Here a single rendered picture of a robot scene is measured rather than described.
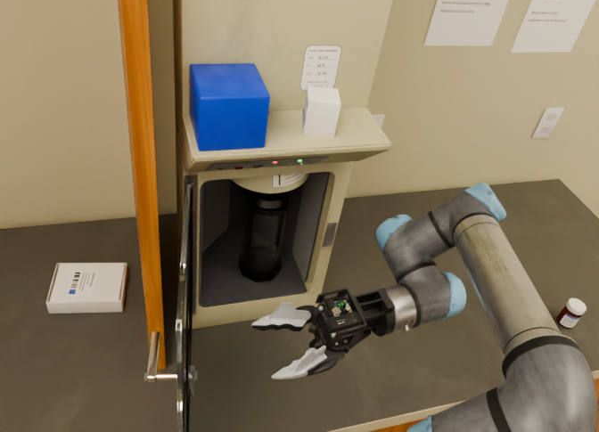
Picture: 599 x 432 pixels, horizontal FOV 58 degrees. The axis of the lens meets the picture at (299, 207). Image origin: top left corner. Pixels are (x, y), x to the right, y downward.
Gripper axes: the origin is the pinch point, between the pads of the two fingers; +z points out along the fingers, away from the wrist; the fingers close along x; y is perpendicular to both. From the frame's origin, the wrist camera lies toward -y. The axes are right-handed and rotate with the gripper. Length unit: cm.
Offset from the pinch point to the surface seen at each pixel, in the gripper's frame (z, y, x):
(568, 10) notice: -108, 19, -63
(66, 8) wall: 18, 13, -78
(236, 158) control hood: 0.2, 20.3, -21.7
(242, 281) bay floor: -10.3, -29.7, -31.2
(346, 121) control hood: -20.4, 21.1, -26.1
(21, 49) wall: 27, 3, -78
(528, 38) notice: -99, 11, -63
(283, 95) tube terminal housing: -11.0, 22.8, -32.1
